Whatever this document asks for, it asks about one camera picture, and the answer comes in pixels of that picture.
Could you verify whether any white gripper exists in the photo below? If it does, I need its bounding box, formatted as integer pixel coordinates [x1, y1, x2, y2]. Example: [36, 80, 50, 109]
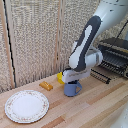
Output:
[62, 68, 91, 85]

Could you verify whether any cobalt blue cup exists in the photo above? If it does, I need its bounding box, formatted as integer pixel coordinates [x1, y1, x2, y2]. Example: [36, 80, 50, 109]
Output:
[63, 80, 83, 98]

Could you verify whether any yellow block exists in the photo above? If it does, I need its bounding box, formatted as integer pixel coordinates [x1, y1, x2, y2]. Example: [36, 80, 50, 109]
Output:
[56, 72, 65, 85]

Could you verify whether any beige woven folding screen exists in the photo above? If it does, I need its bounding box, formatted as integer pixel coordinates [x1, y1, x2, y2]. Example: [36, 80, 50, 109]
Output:
[0, 0, 128, 94]

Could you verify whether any white floral rim plate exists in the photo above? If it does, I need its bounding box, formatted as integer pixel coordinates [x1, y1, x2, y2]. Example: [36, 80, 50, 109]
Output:
[4, 89, 50, 124]

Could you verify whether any orange wooden block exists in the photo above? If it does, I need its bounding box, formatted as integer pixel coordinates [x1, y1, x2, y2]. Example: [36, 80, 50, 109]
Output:
[39, 81, 54, 92]

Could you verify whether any black dish rack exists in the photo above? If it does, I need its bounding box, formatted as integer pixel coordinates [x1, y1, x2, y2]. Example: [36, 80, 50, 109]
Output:
[90, 37, 128, 85]

